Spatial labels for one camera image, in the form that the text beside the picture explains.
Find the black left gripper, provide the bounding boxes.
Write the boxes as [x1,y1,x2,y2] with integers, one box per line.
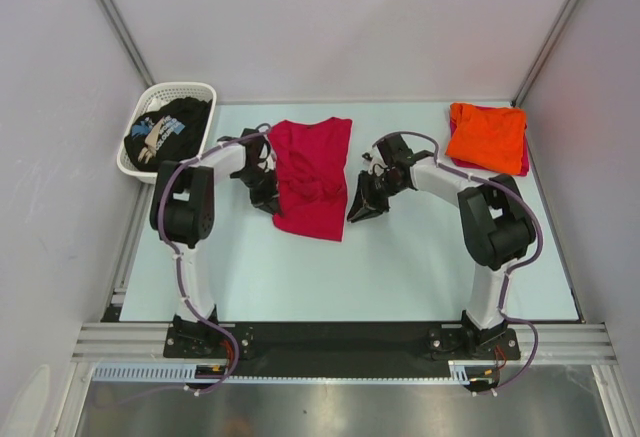
[234,166,283,219]

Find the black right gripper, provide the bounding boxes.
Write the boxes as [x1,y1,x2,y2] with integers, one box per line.
[347,170,406,223]

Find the red polo shirt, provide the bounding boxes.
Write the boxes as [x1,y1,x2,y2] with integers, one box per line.
[268,117,353,242]

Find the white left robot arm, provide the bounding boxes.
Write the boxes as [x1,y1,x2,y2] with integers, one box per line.
[149,124,280,358]

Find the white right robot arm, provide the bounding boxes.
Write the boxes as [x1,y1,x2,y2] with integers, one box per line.
[347,132,542,358]

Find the black printed t shirt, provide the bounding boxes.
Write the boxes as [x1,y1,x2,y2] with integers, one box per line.
[124,97,212,172]

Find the white plastic laundry basket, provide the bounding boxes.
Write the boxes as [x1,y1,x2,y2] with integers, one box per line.
[116,82,217,184]

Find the folded orange t shirt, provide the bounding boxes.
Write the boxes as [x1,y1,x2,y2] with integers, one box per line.
[445,102,528,176]

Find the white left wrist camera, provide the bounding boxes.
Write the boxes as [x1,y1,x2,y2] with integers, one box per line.
[258,143,275,172]

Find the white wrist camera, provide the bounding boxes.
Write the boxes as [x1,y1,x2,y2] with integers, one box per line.
[362,146,387,176]
[258,143,275,172]

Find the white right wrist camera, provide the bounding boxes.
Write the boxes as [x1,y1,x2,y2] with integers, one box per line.
[362,146,387,176]

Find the aluminium frame rail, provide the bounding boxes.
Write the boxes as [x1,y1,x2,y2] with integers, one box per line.
[72,322,617,365]

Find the grey slotted cable duct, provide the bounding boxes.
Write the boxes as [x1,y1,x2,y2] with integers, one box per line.
[93,363,227,383]

